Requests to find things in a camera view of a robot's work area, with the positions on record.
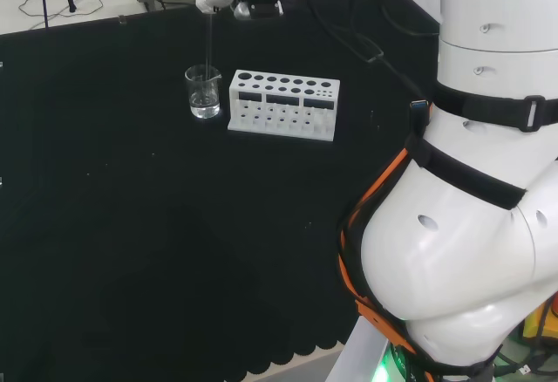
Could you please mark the white test tube rack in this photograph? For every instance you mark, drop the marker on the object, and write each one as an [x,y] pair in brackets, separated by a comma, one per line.
[283,107]

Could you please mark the blue plug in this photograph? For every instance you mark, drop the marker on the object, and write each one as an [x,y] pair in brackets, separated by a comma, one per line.
[419,111]

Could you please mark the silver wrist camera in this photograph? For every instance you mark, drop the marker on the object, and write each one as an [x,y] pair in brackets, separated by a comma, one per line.
[261,10]

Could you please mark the clear glass beaker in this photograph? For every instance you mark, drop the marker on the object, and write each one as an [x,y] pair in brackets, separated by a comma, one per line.
[204,94]

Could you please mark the grey aluminium mount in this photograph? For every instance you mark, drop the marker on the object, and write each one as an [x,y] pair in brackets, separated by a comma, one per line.
[359,351]

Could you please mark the clear glass rod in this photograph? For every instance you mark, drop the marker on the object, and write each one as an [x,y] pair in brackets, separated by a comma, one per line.
[209,37]

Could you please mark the black bench cloth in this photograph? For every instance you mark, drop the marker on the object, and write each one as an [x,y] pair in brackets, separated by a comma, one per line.
[131,225]

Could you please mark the clear cloth clip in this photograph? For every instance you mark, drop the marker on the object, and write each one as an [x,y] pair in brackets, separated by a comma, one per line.
[122,19]

